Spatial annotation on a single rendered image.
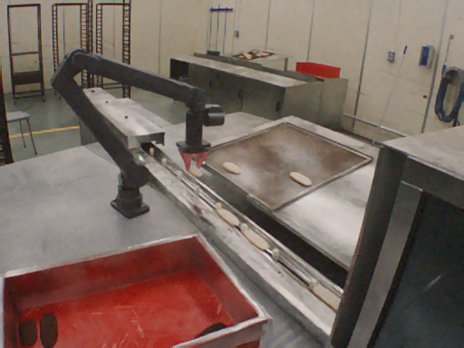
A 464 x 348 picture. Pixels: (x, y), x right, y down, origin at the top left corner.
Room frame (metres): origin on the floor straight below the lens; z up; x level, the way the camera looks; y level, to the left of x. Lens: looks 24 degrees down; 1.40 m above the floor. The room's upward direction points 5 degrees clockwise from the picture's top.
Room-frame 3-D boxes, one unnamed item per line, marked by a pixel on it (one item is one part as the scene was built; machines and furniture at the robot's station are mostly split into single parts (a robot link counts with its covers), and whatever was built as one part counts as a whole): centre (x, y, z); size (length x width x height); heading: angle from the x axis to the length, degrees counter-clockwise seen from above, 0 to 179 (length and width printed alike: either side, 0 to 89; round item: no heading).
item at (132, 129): (1.96, 0.83, 0.89); 1.25 x 0.18 x 0.09; 37
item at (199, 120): (1.11, 0.18, 1.10); 0.07 x 0.06 x 0.07; 124
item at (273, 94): (5.33, 0.09, 0.51); 3.00 x 1.26 x 1.03; 37
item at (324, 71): (4.79, -0.84, 0.93); 0.51 x 0.36 x 0.13; 41
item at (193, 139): (1.10, 0.18, 1.04); 0.10 x 0.07 x 0.07; 128
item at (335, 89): (4.79, -0.84, 0.44); 0.70 x 0.55 x 0.87; 37
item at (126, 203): (0.98, 0.37, 0.86); 0.12 x 0.09 x 0.08; 51
